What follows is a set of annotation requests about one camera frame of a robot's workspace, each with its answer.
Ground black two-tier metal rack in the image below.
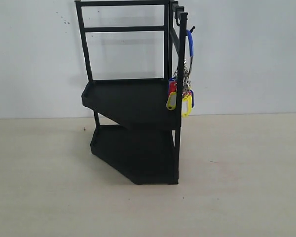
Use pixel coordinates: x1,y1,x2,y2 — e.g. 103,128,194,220
75,0,190,185

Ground bunch of colourful key tags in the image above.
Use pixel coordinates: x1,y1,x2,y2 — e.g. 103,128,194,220
166,26,195,117

